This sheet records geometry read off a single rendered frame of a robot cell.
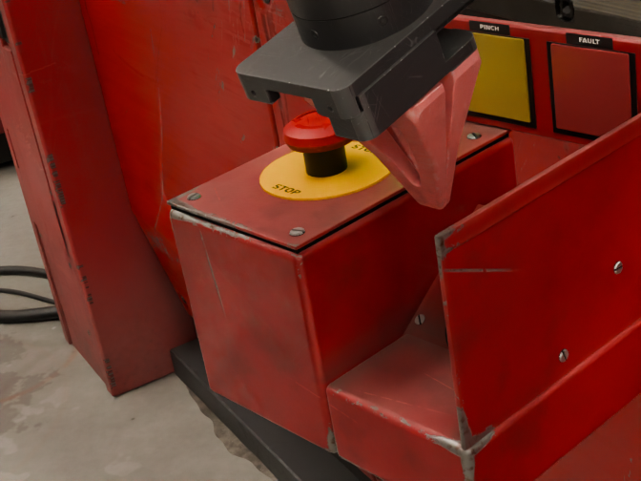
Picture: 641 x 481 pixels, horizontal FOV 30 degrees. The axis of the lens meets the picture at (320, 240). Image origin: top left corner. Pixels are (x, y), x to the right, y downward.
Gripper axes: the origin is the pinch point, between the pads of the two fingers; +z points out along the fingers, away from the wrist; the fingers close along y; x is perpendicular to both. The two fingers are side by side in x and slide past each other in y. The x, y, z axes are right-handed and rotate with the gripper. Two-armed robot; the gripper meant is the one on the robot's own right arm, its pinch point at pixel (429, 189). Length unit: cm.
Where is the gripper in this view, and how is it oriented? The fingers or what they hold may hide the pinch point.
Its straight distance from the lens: 53.8
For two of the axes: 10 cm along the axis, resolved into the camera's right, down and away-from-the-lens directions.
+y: 6.5, -6.1, 4.5
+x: -6.8, -2.2, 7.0
